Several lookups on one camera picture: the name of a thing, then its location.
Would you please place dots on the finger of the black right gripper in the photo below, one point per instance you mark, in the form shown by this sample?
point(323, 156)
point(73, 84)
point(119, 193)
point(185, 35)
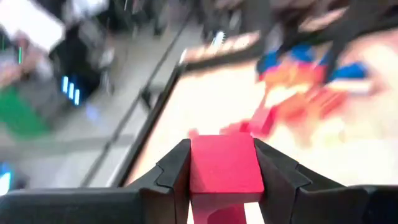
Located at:
point(332, 56)

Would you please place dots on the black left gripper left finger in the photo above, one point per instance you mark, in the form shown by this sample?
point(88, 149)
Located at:
point(93, 205)

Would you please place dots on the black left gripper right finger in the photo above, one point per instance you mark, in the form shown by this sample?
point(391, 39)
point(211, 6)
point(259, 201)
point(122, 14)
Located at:
point(311, 202)

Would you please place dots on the red wooden block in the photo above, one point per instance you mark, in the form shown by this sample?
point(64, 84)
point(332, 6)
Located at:
point(224, 168)
point(234, 128)
point(262, 123)

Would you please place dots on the black equipment crate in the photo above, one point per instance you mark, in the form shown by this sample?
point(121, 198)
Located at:
point(77, 62)

